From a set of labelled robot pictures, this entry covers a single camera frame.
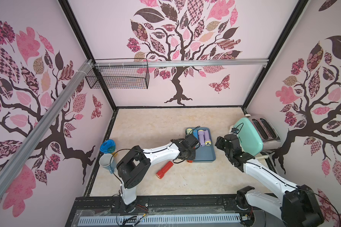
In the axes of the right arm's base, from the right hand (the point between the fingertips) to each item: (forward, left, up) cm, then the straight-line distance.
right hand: (221, 138), depth 86 cm
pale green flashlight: (+12, +18, -9) cm, 24 cm away
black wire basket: (+40, +66, +22) cm, 80 cm away
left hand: (-10, +19, -8) cm, 23 cm away
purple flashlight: (+10, +10, -9) cm, 17 cm away
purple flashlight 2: (+9, +6, -10) cm, 15 cm away
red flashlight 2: (-18, +38, -9) cm, 43 cm away
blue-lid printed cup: (-3, +71, -2) cm, 71 cm away
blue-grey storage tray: (-4, +9, -13) cm, 16 cm away
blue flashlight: (+10, +14, -10) cm, 20 cm away
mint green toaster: (-2, -19, +5) cm, 20 cm away
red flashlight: (-12, +20, -6) cm, 24 cm away
